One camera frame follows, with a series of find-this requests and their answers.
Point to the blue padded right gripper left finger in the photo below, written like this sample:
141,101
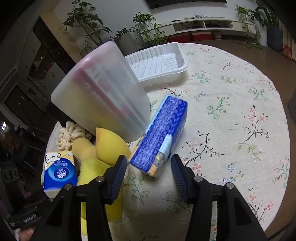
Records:
62,220

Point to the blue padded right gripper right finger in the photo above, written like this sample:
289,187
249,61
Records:
235,220

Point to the blue Vinda tissue pack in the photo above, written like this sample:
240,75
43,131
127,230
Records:
59,170

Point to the yellow rectangular sponge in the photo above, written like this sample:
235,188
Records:
91,168

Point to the tan gourd makeup sponge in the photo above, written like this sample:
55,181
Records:
82,148

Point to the orange teardrop makeup sponge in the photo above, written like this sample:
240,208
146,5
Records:
109,146

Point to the cream knotted rope toy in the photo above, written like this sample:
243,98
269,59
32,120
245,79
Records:
69,134

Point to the light blue cartoon tissue pack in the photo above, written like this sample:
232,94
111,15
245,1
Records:
161,136

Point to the translucent plastic container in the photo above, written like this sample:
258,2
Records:
102,91

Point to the yellow sponge block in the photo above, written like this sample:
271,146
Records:
83,219

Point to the person's hand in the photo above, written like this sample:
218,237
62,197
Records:
26,234

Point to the floral tablecloth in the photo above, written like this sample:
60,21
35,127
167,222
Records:
236,131

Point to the grey white trash bin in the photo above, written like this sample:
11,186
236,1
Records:
292,105

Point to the white cabinet shelving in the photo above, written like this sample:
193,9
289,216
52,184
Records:
43,64

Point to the white plastic tray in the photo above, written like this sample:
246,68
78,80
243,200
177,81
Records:
159,64

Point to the red sign on floor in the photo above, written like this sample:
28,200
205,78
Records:
287,52

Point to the small plant by console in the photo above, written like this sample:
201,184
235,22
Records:
247,16

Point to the red box right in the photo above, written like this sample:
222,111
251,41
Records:
202,36

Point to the red box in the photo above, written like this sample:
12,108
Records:
202,36
180,38

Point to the red box left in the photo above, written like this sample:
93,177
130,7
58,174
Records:
180,38

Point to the plant in ribbed grey pot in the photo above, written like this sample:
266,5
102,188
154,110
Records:
125,42

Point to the white TV console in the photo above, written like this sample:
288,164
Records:
203,24

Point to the trailing green plant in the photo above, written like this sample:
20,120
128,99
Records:
148,30

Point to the large leaf plant dark pot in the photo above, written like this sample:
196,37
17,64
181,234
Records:
272,22

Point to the tall plant in dark pot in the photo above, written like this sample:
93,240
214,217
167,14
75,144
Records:
82,16

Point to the wall mounted black television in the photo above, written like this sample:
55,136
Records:
153,4

